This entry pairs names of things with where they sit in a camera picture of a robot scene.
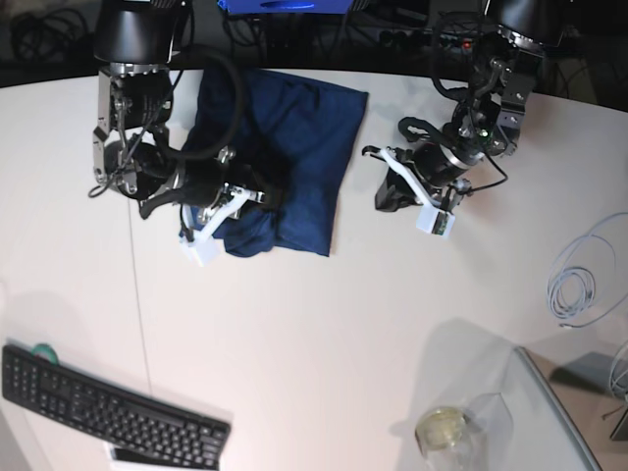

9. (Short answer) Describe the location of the blue box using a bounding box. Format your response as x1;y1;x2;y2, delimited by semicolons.
217;0;352;15

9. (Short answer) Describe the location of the green tape roll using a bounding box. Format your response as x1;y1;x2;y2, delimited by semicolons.
30;343;59;365

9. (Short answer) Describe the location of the black computer keyboard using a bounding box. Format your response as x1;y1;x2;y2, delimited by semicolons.
1;344;231;470

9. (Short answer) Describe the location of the blue long-sleeve t-shirt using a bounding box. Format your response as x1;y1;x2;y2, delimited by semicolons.
214;69;369;258

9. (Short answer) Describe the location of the clear glass jar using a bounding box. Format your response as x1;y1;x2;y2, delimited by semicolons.
415;392;514;470

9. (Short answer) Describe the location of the white power strip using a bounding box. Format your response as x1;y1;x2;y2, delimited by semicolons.
377;28;474;52

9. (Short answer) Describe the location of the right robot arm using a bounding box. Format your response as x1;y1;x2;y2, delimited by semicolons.
88;1;272;266

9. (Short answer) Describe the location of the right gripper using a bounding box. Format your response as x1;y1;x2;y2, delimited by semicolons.
169;146;267;267

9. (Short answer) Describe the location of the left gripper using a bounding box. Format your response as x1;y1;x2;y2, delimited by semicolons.
362;141;474;237

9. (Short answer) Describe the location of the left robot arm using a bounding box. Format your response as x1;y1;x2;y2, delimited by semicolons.
362;1;569;237

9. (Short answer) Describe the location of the coiled white cable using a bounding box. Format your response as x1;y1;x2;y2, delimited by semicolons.
546;211;628;331

